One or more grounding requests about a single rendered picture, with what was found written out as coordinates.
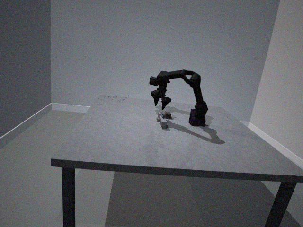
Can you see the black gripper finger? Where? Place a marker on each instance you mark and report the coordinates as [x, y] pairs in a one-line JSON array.
[[156, 99], [164, 104]]

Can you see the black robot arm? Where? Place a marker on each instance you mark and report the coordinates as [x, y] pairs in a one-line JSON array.
[[163, 78]]

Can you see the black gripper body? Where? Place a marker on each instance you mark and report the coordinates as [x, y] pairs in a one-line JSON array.
[[163, 97]]

